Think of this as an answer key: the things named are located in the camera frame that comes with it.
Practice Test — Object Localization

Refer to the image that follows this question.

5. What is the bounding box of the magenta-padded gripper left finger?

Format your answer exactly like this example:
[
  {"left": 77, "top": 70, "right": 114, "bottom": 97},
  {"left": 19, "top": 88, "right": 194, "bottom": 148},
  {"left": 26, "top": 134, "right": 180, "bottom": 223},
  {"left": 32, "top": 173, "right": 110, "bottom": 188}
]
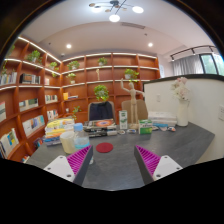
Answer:
[{"left": 43, "top": 145, "right": 95, "bottom": 187}]

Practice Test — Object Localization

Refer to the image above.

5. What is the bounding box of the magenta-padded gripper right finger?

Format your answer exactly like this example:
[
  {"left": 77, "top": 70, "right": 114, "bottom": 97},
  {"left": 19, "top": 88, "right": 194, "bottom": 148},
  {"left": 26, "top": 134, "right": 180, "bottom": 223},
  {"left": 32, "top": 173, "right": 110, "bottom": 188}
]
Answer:
[{"left": 133, "top": 144, "right": 184, "bottom": 186}]

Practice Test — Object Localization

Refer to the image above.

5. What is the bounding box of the clear blue-capped water bottle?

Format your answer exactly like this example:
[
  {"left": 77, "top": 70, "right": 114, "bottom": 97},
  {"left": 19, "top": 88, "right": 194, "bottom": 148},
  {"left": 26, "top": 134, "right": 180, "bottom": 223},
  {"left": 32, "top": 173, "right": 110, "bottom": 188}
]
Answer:
[{"left": 73, "top": 122, "right": 91, "bottom": 151}]

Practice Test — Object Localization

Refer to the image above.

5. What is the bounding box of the cream ceramic mug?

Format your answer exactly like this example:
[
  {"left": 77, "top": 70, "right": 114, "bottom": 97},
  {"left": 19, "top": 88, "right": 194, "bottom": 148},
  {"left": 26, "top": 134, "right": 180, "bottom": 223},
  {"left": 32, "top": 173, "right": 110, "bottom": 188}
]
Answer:
[{"left": 59, "top": 130, "right": 78, "bottom": 155}]

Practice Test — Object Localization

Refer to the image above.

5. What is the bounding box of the flat round red coaster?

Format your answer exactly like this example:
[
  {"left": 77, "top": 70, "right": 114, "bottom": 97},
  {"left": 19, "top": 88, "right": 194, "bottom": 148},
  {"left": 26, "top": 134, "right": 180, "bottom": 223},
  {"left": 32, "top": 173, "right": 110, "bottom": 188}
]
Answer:
[{"left": 95, "top": 142, "right": 115, "bottom": 154}]

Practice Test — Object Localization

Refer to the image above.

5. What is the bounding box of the green-white cardboard box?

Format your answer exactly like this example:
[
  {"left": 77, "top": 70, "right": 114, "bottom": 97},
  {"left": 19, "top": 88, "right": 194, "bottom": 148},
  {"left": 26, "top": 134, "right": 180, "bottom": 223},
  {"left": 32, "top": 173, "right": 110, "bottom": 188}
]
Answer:
[{"left": 138, "top": 119, "right": 154, "bottom": 135}]

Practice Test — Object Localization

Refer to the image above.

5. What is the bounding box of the stack of colourful books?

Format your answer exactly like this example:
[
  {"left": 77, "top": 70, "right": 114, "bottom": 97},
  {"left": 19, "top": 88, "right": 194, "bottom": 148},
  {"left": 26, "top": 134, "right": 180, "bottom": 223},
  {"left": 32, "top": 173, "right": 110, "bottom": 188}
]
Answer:
[{"left": 42, "top": 117, "right": 76, "bottom": 147}]

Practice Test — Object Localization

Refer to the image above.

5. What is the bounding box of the stack of dark books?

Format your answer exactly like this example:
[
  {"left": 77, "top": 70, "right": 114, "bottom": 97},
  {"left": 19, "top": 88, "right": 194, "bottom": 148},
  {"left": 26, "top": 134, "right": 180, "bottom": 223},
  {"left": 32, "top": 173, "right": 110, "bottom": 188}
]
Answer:
[{"left": 83, "top": 118, "right": 119, "bottom": 138}]

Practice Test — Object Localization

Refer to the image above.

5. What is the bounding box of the stack of white papers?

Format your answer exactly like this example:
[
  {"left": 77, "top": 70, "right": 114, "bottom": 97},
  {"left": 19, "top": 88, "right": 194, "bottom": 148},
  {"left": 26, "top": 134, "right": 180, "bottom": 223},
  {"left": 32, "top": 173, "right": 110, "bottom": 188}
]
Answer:
[{"left": 147, "top": 110, "right": 178, "bottom": 128}]

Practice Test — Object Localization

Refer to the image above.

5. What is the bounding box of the tall green-white carton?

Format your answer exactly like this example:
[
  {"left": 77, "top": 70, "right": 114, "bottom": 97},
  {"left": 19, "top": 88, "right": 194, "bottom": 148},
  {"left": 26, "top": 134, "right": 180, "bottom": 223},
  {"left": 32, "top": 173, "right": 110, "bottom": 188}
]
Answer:
[{"left": 118, "top": 110, "right": 129, "bottom": 130}]

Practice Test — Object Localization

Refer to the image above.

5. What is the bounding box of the beige chair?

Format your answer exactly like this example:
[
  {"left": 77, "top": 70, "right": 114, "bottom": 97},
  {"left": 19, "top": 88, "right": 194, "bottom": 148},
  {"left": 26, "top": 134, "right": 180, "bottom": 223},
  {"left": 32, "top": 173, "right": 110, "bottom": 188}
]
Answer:
[{"left": 121, "top": 99, "right": 149, "bottom": 122}]

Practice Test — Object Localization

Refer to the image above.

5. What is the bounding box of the chair with dark back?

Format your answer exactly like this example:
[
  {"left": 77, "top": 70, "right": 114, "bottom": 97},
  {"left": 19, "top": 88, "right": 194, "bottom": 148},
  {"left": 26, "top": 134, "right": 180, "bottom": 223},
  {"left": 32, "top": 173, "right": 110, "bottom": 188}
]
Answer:
[{"left": 87, "top": 100, "right": 116, "bottom": 123}]

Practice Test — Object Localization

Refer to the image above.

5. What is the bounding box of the white vase with flowers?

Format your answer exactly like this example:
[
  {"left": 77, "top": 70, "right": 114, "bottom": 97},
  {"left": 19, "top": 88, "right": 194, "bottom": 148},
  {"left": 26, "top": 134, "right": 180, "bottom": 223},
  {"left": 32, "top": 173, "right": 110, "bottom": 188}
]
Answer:
[{"left": 170, "top": 76, "right": 191, "bottom": 128}]

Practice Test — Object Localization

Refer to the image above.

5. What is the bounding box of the wooden artist mannequin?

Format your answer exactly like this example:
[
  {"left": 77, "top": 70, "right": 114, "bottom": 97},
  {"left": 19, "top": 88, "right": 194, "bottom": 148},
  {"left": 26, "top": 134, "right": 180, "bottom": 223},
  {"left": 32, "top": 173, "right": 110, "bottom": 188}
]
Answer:
[{"left": 120, "top": 78, "right": 146, "bottom": 129}]

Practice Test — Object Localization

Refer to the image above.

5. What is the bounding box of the wooden shelf unit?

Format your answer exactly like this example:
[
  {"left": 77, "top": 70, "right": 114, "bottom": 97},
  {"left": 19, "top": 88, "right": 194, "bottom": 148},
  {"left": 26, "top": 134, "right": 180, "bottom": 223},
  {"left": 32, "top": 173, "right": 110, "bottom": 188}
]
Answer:
[{"left": 0, "top": 34, "right": 161, "bottom": 164}]

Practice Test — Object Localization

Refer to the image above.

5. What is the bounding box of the grey curtain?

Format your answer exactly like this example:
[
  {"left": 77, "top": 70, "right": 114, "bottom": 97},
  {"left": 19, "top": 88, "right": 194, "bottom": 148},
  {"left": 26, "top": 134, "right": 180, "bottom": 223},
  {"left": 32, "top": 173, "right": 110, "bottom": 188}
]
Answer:
[{"left": 172, "top": 54, "right": 205, "bottom": 77}]

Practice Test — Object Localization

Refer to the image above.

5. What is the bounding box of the window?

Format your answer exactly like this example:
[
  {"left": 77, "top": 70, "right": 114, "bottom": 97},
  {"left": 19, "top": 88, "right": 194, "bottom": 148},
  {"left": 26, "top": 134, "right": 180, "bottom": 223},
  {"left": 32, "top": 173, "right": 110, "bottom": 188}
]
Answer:
[{"left": 199, "top": 52, "right": 224, "bottom": 76}]

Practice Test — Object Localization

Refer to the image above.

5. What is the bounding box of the ceiling air vent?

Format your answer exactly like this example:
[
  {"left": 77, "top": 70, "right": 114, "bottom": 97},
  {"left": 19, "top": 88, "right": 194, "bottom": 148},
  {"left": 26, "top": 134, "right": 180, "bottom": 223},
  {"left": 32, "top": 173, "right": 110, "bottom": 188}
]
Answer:
[{"left": 120, "top": 21, "right": 146, "bottom": 30}]

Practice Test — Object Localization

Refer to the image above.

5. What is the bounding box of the black track light rail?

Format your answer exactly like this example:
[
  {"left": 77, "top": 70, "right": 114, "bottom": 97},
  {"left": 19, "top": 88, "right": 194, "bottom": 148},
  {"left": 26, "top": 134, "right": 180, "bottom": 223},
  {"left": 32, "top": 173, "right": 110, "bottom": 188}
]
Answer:
[{"left": 169, "top": 44, "right": 218, "bottom": 62}]

